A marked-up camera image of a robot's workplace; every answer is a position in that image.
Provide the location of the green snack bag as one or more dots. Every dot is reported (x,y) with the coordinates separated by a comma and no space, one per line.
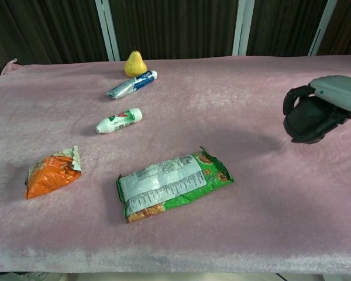
(172,184)

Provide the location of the blue white toothpaste tube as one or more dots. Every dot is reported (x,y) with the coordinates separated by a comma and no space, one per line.
(131,85)

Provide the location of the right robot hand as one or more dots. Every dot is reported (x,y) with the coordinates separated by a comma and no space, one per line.
(339,90)

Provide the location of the white frame post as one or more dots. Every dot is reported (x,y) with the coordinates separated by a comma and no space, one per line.
(323,29)
(106,29)
(242,29)

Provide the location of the pink plush table cloth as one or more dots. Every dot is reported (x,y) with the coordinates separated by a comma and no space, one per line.
(193,117)

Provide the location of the yellow pear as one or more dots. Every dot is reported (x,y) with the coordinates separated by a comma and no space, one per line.
(134,65)

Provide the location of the white bottle green red label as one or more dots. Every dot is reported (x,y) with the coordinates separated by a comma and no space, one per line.
(120,120)

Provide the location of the orange snack bag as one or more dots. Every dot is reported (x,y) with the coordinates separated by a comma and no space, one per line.
(51,175)

